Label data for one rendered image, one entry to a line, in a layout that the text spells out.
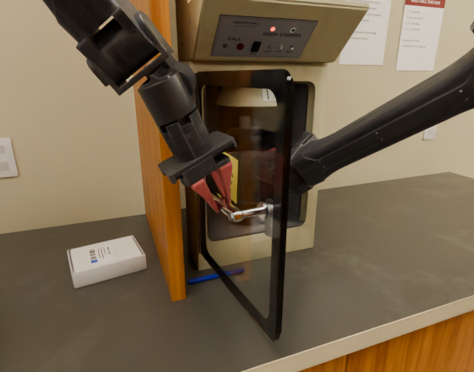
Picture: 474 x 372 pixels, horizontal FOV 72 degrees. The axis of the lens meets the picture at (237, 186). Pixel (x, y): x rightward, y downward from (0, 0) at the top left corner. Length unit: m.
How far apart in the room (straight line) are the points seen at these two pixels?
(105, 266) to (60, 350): 0.21
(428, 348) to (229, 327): 0.48
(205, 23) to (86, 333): 0.58
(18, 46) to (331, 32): 0.81
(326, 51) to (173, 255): 0.52
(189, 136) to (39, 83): 0.74
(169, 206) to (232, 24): 0.34
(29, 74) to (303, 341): 0.96
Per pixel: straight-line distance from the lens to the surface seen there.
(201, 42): 0.64
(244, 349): 0.63
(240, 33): 0.65
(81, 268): 0.82
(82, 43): 0.42
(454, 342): 1.01
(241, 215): 0.45
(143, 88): 0.42
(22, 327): 0.77
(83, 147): 1.12
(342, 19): 0.72
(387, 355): 0.85
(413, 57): 1.62
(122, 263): 0.82
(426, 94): 0.46
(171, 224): 0.64
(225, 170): 0.45
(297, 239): 0.89
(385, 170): 1.64
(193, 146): 0.43
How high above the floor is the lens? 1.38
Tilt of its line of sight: 19 degrees down
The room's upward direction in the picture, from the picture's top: straight up
